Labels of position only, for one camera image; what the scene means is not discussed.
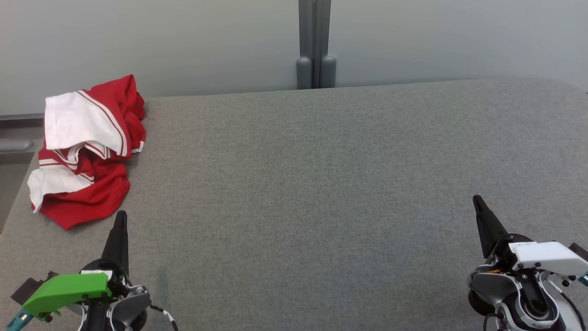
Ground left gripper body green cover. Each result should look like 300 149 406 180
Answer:
23 258 131 320

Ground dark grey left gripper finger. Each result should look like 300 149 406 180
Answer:
101 211 130 276

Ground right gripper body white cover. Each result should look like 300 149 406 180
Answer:
488 234 588 277

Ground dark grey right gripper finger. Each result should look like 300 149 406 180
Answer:
473 195 510 259

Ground red and white shorts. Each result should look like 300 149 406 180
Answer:
28 91 134 230

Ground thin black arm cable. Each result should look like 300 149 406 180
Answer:
149 304 179 331
549 278 586 331

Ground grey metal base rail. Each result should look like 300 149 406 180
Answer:
0 113 45 138

